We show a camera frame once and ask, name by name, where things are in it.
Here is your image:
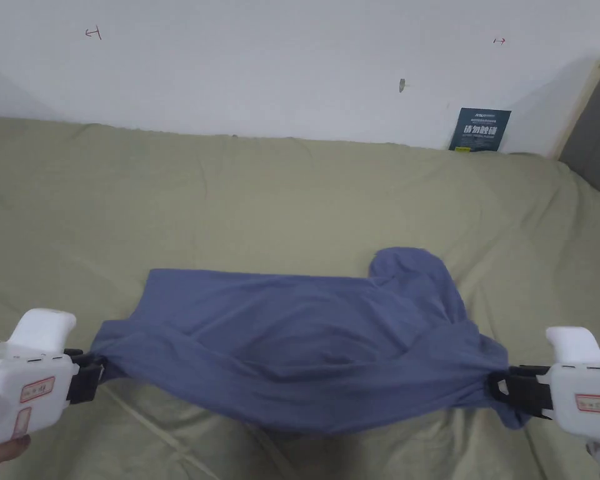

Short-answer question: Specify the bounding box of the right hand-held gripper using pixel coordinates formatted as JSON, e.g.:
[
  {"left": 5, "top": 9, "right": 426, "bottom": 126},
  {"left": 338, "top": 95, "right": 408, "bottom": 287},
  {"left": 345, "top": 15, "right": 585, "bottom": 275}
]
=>
[{"left": 487, "top": 326, "right": 600, "bottom": 480}]

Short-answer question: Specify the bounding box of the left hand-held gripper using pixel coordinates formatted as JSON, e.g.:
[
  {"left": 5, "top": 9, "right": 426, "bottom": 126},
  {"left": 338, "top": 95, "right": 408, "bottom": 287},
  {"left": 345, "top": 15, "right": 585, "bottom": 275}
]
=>
[{"left": 0, "top": 308, "right": 106, "bottom": 452}]

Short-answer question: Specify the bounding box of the blue shirt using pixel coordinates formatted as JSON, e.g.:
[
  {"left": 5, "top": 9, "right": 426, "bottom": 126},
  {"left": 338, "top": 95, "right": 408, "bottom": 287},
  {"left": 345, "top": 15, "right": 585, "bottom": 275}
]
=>
[{"left": 89, "top": 246, "right": 510, "bottom": 437}]

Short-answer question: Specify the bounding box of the person's left hand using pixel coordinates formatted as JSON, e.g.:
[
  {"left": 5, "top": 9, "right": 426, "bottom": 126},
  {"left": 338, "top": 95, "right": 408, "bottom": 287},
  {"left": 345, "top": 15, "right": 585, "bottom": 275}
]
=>
[{"left": 0, "top": 433, "right": 33, "bottom": 480}]

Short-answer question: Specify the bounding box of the bed with pale green sheet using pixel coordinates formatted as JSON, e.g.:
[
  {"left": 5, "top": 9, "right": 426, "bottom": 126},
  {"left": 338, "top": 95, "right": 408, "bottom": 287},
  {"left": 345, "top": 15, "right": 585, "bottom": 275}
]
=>
[{"left": 0, "top": 116, "right": 600, "bottom": 480}]

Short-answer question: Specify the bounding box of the dark blue printed card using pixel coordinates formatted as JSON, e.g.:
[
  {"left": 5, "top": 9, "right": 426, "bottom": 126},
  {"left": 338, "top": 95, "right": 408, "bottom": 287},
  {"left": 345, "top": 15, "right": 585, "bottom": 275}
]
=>
[{"left": 448, "top": 107, "right": 513, "bottom": 153}]

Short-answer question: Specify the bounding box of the grey padded headboard, wooden frame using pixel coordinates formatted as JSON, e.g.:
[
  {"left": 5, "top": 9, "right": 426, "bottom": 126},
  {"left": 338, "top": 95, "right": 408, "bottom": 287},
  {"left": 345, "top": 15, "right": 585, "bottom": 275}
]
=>
[{"left": 551, "top": 48, "right": 600, "bottom": 207}]

